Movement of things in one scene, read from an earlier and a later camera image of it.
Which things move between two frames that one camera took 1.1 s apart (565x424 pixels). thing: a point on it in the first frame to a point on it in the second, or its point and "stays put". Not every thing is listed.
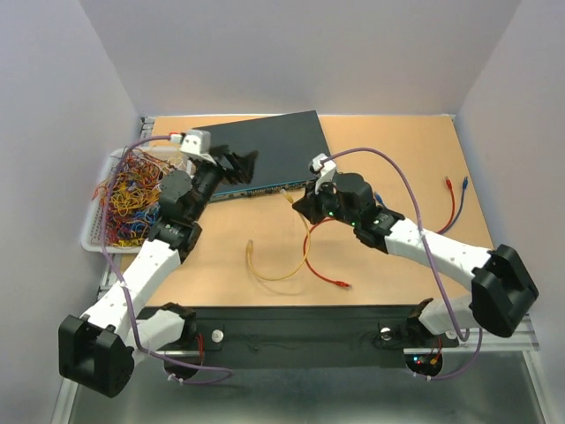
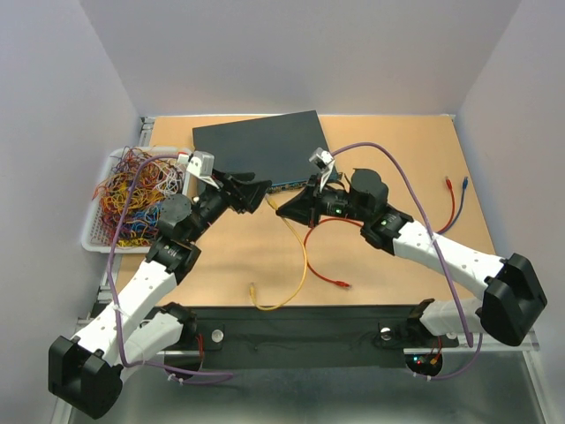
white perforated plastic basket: x=94 y=237 stays put
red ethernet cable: x=338 y=283 stays put
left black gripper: x=244 y=166 to x=250 y=194
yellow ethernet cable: x=249 y=244 to x=252 y=285
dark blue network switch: x=287 y=146 stays put
